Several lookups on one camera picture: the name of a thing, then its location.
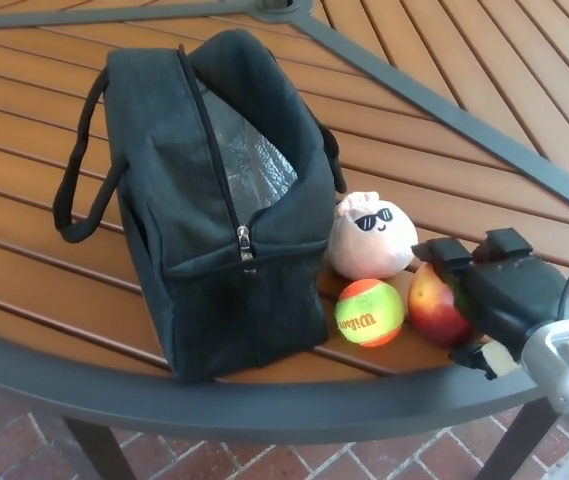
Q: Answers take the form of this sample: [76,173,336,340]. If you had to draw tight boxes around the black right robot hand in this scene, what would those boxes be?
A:
[411,227,569,382]

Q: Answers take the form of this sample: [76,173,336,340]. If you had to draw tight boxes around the red apple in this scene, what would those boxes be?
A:
[408,263,483,349]

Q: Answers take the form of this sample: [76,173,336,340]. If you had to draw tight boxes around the yellow orange tennis ball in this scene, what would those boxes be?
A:
[333,278,408,347]

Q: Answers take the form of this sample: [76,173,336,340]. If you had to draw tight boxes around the black insulated lunch bag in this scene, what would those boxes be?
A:
[52,29,348,386]

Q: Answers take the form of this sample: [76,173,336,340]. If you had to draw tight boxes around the peach dumpling plush with sunglasses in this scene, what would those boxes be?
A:
[327,190,420,280]

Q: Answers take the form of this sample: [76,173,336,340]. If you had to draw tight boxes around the dark metal table leg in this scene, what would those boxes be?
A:
[491,402,561,480]
[61,417,133,480]

